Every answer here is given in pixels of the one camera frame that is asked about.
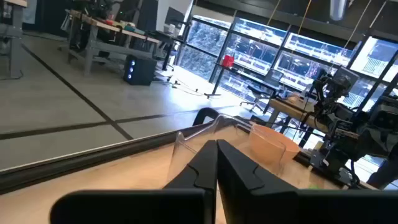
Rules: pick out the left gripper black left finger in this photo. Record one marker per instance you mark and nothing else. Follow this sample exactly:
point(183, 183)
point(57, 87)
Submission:
point(186, 205)

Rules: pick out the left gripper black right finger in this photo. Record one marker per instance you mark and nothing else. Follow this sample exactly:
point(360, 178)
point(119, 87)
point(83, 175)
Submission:
point(248, 199)

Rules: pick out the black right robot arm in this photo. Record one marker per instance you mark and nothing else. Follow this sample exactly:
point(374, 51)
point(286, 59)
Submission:
point(379, 140)

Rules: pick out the wooden table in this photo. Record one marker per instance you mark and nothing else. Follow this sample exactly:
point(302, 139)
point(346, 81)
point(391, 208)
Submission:
point(289, 107)

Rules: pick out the orange bowl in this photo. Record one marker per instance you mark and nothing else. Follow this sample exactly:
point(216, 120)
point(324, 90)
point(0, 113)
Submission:
point(290, 149)

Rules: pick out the clear plastic container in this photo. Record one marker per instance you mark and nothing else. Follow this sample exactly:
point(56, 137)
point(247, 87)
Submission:
point(186, 146)

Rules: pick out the black office chair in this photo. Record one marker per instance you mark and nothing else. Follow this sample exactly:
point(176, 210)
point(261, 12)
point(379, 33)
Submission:
point(273, 77)

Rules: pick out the black desk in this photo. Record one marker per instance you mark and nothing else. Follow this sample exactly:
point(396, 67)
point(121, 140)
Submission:
point(245, 76)

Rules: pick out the silver ceiling cylinder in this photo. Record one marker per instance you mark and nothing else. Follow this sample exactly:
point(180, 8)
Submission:
point(338, 9)

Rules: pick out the red box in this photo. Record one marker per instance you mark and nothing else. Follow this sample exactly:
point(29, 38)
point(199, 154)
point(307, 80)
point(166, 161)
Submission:
point(227, 61)

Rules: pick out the black computer tower blue lights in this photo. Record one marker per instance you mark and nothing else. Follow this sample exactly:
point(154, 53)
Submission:
point(143, 71)

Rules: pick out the wooden workbench with grey legs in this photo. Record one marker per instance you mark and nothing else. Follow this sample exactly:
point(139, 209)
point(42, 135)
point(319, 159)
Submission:
point(88, 49)

